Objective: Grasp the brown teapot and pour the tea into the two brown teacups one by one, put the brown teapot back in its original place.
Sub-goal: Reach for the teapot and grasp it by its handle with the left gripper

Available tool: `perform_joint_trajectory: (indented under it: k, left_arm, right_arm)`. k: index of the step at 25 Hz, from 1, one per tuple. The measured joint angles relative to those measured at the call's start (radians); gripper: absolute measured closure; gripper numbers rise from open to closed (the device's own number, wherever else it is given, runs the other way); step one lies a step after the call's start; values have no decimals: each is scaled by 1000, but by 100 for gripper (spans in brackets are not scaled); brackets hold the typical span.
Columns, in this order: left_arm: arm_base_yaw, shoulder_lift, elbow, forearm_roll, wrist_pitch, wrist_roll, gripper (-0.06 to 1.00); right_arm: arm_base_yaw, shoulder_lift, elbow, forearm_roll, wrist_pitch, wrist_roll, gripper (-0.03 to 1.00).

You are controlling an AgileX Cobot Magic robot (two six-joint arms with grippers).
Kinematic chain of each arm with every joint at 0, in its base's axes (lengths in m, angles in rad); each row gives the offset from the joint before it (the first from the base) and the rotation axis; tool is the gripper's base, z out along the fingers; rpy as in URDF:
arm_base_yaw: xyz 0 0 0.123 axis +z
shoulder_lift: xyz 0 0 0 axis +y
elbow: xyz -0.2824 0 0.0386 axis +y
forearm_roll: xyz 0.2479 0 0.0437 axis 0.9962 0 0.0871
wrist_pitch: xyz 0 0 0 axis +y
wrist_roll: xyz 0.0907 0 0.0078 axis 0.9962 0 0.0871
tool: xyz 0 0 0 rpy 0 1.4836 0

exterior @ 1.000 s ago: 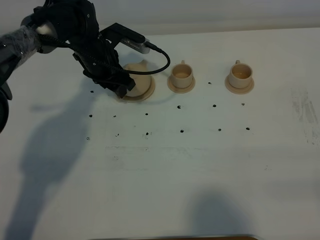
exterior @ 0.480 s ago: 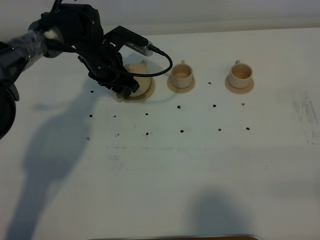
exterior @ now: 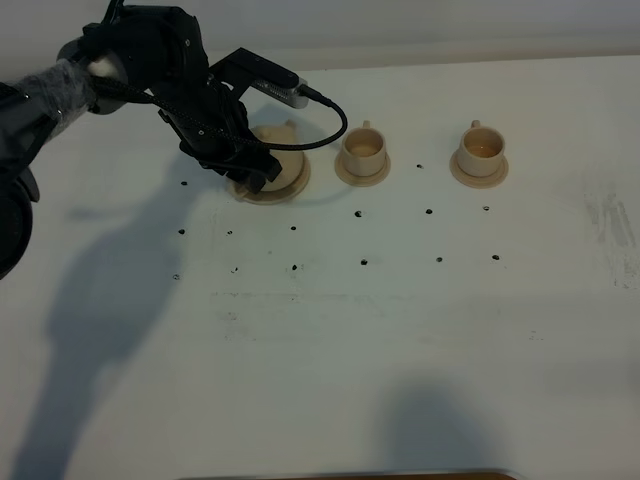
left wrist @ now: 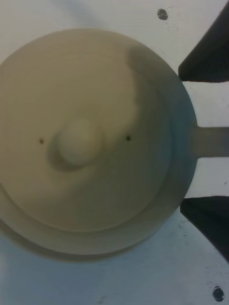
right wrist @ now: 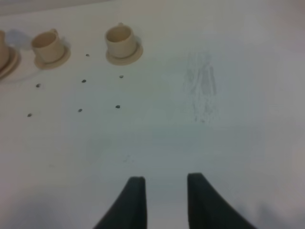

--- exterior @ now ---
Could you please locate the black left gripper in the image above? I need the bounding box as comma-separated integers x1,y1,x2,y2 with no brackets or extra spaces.
151,49,281,194

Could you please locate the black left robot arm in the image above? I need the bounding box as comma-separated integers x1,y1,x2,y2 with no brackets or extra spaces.
1,1,282,275

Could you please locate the beige teacup far right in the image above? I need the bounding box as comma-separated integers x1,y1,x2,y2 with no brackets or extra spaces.
457,120,505,178

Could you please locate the beige teacup near teapot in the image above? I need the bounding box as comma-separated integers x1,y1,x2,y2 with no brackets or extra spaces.
341,120,386,178

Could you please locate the black braided camera cable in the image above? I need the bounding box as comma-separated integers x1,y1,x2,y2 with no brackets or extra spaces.
89,74,349,151

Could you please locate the beige saucer far right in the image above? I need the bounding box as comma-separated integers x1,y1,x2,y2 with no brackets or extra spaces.
449,152,509,189

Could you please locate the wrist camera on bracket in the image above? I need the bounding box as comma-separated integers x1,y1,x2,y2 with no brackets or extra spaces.
209,48,309,109

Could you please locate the beige saucer near teapot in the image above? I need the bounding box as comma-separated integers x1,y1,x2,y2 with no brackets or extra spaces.
334,149,391,187

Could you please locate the beige teapot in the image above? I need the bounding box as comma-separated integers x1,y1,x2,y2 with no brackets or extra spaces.
229,119,311,205

